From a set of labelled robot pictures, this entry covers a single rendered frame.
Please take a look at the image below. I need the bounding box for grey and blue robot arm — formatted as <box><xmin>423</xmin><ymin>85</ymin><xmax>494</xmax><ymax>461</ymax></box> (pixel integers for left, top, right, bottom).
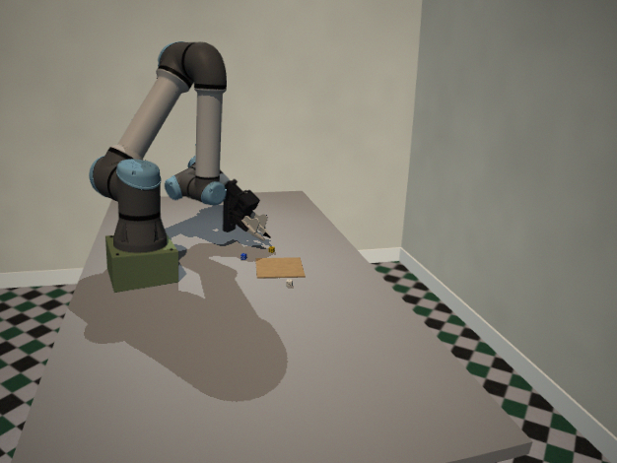
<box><xmin>89</xmin><ymin>41</ymin><xmax>236</xmax><ymax>253</ymax></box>

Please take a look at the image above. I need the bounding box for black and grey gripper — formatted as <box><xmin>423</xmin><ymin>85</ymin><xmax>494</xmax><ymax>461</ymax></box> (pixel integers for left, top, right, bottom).
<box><xmin>225</xmin><ymin>179</ymin><xmax>271</xmax><ymax>241</ymax></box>

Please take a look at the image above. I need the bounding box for tan square mat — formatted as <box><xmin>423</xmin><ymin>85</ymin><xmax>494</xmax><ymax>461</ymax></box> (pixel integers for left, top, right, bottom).
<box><xmin>255</xmin><ymin>257</ymin><xmax>305</xmax><ymax>278</ymax></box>

